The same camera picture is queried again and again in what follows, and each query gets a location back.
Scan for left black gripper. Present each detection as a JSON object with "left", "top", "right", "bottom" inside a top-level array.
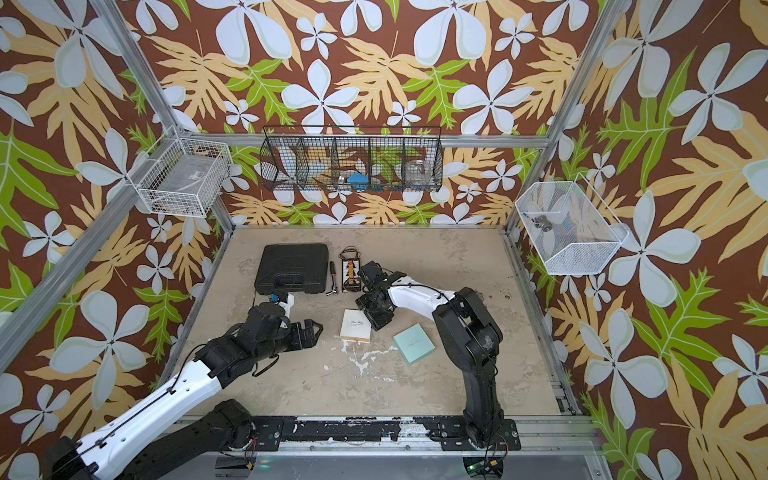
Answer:
[{"left": 256, "top": 317, "right": 326, "bottom": 362}]

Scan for white drawer jewelry box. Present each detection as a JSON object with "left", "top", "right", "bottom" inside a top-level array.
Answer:
[{"left": 339, "top": 309, "right": 372, "bottom": 343}]

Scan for teal jewelry box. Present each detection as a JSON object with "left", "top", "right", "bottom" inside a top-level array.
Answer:
[{"left": 393, "top": 324, "right": 435, "bottom": 364}]

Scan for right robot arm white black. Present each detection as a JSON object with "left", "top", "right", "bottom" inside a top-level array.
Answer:
[{"left": 356, "top": 261, "right": 504, "bottom": 448}]

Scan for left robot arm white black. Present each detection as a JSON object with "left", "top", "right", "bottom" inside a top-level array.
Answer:
[{"left": 41, "top": 302, "right": 323, "bottom": 479}]

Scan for black charging board yellow connectors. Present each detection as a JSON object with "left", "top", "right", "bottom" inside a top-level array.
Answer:
[{"left": 339, "top": 245, "right": 362, "bottom": 293}]

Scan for chrome ratchet wrench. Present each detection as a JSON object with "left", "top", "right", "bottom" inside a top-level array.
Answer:
[{"left": 326, "top": 260, "right": 338, "bottom": 296}]

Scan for black plastic tool case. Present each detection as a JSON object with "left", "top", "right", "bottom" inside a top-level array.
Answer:
[{"left": 254, "top": 243, "right": 329, "bottom": 295}]

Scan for blue object in basket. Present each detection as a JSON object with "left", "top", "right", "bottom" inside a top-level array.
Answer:
[{"left": 347, "top": 173, "right": 370, "bottom": 191}]

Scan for dark object in mesh basket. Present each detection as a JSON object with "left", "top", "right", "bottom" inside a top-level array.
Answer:
[{"left": 533, "top": 215, "right": 553, "bottom": 232}]

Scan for white mesh basket right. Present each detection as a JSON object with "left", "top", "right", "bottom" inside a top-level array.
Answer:
[{"left": 515, "top": 174, "right": 629, "bottom": 276}]

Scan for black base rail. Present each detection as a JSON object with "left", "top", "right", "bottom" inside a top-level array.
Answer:
[{"left": 221, "top": 415, "right": 521, "bottom": 453}]

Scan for black wire basket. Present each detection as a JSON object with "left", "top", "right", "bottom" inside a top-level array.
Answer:
[{"left": 257, "top": 126, "right": 444, "bottom": 193}]

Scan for white wire basket left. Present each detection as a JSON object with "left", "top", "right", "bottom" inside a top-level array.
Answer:
[{"left": 132, "top": 127, "right": 233, "bottom": 218}]

